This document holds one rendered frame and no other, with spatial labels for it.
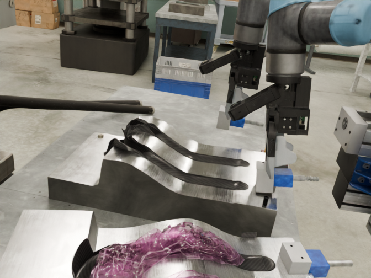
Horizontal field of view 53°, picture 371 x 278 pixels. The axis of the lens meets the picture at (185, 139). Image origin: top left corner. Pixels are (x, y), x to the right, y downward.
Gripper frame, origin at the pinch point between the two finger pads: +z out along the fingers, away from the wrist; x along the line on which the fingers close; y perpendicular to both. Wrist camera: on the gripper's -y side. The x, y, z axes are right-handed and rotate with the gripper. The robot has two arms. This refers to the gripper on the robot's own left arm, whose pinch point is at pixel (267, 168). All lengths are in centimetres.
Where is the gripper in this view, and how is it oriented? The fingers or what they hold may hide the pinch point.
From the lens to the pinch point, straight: 81.7
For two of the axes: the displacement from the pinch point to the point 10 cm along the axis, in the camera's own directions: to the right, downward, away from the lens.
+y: 9.8, 0.5, -1.7
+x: 1.8, -2.7, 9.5
